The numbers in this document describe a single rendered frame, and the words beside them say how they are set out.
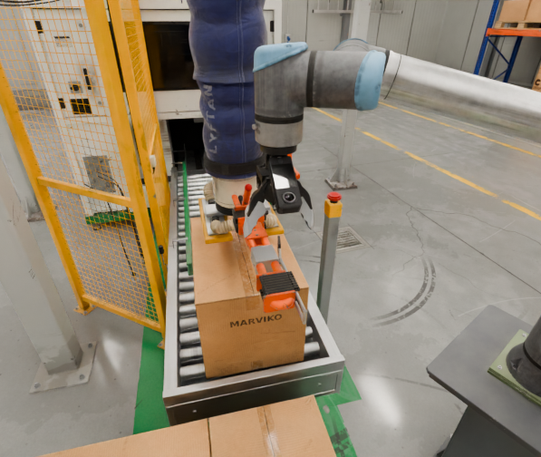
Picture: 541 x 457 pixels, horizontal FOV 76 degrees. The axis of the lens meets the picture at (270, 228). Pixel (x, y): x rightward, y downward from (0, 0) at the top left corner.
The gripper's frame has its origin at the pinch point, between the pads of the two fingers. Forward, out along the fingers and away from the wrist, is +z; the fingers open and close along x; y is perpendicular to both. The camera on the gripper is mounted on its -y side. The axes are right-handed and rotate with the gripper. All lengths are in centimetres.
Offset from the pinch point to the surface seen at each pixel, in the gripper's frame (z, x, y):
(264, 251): 13.0, 0.7, 13.0
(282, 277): 12.2, -1.0, 0.7
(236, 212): 12.8, 4.7, 36.0
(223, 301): 41, 12, 27
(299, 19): -40, -294, 933
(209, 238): 26, 14, 43
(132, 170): 18, 44, 95
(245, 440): 81, 10, 1
